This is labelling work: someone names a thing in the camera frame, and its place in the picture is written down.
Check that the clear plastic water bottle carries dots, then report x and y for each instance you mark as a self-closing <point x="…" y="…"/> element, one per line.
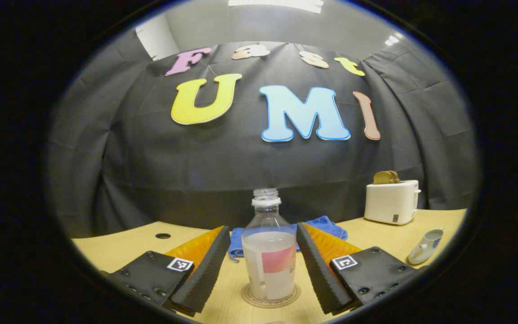
<point x="268" y="252"/>

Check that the white blue-patterned teacup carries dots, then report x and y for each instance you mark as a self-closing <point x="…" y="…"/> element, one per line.
<point x="423" y="252"/>

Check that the ceiling light panel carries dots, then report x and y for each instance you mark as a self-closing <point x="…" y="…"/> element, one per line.
<point x="277" y="4"/>

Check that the black backdrop cloth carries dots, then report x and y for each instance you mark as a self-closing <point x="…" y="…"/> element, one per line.
<point x="151" y="171"/>

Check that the round beige coaster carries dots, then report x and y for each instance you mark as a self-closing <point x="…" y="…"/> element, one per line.
<point x="250" y="300"/>

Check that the white toaster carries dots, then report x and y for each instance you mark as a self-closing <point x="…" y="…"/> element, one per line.
<point x="389" y="202"/>

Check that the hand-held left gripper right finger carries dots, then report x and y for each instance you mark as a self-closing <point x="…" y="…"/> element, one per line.
<point x="317" y="270"/>

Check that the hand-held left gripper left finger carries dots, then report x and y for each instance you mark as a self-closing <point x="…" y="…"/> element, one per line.
<point x="209" y="270"/>

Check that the brown bread slices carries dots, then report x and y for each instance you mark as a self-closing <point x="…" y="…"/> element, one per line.
<point x="386" y="177"/>

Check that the small ceiling light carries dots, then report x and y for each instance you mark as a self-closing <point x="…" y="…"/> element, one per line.
<point x="393" y="39"/>

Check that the blue folded towel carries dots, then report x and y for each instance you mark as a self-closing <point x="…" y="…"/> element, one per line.
<point x="331" y="229"/>

